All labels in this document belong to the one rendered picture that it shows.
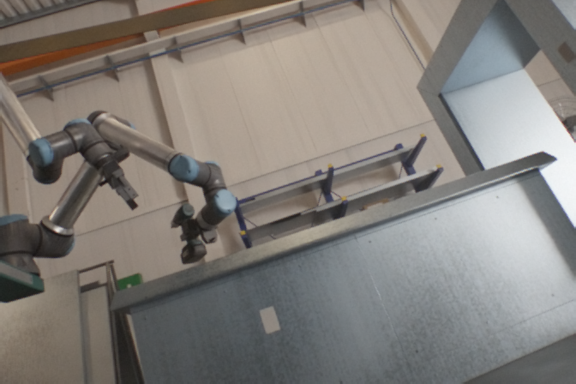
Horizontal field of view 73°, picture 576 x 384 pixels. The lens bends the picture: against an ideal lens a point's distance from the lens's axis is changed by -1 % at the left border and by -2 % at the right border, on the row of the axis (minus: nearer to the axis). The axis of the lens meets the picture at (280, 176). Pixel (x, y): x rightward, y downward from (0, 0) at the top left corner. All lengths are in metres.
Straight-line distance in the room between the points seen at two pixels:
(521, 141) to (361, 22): 6.09
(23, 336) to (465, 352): 3.90
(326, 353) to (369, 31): 7.45
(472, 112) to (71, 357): 3.85
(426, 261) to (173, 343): 0.94
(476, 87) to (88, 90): 6.91
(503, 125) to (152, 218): 5.37
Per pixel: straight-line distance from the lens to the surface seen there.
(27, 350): 4.53
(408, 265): 1.55
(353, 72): 7.76
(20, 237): 1.95
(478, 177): 1.72
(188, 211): 1.70
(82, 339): 4.34
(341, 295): 1.47
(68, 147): 1.49
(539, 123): 2.98
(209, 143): 7.03
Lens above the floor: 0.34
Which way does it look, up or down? 21 degrees up
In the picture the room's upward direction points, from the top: 20 degrees counter-clockwise
